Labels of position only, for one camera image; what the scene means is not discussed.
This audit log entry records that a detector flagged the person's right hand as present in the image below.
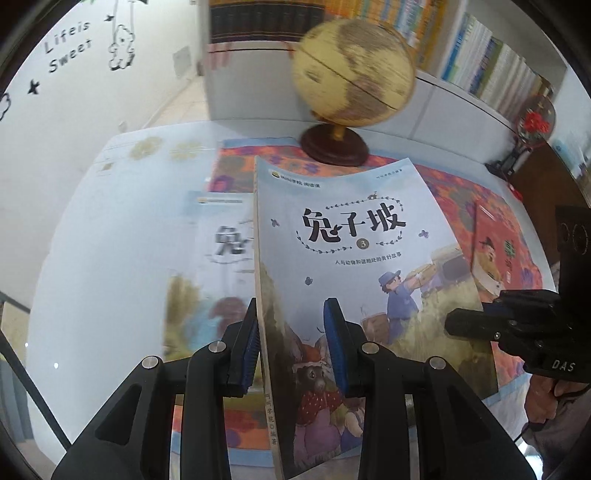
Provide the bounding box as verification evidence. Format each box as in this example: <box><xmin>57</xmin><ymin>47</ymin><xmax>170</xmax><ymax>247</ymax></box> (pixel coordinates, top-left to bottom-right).
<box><xmin>526</xmin><ymin>371</ymin><xmax>563</xmax><ymax>432</ymax></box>

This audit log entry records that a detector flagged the black wall lettering sticker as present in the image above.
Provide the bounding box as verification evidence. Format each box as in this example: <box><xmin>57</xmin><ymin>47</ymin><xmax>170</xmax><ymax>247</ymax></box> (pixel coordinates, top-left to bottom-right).
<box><xmin>44</xmin><ymin>33</ymin><xmax>95</xmax><ymax>75</ymax></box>

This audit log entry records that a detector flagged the pale blue printed box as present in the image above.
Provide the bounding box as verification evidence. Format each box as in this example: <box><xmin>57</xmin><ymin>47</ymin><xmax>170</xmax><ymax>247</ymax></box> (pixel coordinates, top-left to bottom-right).
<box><xmin>551</xmin><ymin>136</ymin><xmax>585</xmax><ymax>178</ymax></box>

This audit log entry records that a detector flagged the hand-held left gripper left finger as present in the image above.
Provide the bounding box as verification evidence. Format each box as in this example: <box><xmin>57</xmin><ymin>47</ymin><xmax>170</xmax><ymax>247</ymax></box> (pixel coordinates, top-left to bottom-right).
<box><xmin>51</xmin><ymin>298</ymin><xmax>259</xmax><ymax>480</ymax></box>

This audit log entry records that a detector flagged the black line bear sticker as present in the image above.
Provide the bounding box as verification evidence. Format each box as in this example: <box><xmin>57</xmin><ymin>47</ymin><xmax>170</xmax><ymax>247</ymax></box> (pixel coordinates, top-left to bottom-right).
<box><xmin>105</xmin><ymin>0</ymin><xmax>138</xmax><ymax>71</ymax></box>

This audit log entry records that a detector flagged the red book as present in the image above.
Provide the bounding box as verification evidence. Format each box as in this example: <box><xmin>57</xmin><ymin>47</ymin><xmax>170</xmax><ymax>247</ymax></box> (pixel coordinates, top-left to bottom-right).
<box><xmin>468</xmin><ymin>200</ymin><xmax>543</xmax><ymax>305</ymax></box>

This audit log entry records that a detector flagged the round red flower fan stand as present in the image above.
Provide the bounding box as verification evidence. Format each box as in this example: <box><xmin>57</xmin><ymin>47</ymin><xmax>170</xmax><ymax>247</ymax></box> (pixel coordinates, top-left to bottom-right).
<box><xmin>485</xmin><ymin>95</ymin><xmax>557</xmax><ymax>178</ymax></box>

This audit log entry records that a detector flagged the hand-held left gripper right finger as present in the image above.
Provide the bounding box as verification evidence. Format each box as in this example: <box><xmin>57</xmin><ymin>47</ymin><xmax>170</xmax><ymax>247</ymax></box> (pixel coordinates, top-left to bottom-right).
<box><xmin>323</xmin><ymin>298</ymin><xmax>536</xmax><ymax>480</ymax></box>

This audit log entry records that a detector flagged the brown wooden cabinet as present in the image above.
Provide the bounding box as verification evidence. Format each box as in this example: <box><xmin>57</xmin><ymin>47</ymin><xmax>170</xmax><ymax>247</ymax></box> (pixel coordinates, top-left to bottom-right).
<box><xmin>510</xmin><ymin>138</ymin><xmax>591</xmax><ymax>287</ymax></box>

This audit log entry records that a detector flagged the white book blue worker picture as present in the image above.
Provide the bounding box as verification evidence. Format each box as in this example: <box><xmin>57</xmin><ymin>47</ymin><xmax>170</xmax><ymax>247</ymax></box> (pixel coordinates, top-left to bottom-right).
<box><xmin>254</xmin><ymin>157</ymin><xmax>499</xmax><ymax>480</ymax></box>

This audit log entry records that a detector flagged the row of colourful shelf books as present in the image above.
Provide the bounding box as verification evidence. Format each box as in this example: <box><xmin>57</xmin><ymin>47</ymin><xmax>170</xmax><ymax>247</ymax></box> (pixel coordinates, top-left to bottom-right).
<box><xmin>355</xmin><ymin>0</ymin><xmax>555</xmax><ymax>123</ymax></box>

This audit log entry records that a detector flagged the person's right forearm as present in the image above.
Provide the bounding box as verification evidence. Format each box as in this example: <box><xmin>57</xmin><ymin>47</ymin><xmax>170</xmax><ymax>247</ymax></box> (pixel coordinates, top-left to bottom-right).
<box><xmin>526</xmin><ymin>383</ymin><xmax>591</xmax><ymax>472</ymax></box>

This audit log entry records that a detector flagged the orange floral quilted mat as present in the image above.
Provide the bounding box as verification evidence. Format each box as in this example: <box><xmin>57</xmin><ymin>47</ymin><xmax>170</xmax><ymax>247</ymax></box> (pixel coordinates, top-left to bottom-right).
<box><xmin>175</xmin><ymin>138</ymin><xmax>555</xmax><ymax>467</ymax></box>

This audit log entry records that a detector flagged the antique yellow globe wooden base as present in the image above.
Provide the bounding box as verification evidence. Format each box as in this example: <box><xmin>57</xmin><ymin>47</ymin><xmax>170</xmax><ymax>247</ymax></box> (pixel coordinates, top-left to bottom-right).
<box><xmin>292</xmin><ymin>18</ymin><xmax>416</xmax><ymax>167</ymax></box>

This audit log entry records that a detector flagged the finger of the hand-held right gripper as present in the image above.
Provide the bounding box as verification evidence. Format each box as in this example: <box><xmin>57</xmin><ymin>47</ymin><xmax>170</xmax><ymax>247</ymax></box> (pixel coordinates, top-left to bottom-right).
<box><xmin>494</xmin><ymin>288</ymin><xmax>563</xmax><ymax>320</ymax></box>
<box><xmin>444</xmin><ymin>307</ymin><xmax>537</xmax><ymax>366</ymax></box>

